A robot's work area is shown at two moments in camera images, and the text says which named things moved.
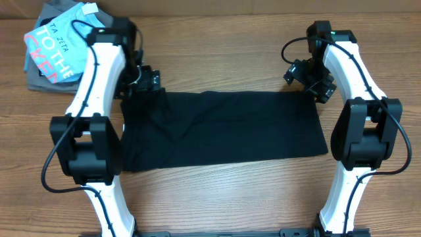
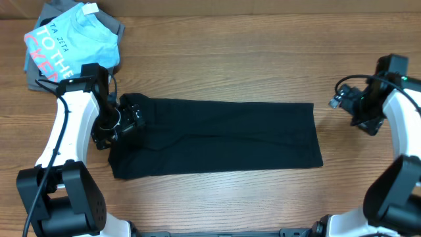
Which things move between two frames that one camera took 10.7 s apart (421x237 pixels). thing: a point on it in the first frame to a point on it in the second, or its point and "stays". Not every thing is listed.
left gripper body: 147,81 to 113,121
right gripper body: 321,91 to 364,122
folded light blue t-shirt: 59,43 stays
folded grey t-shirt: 37,78 stays
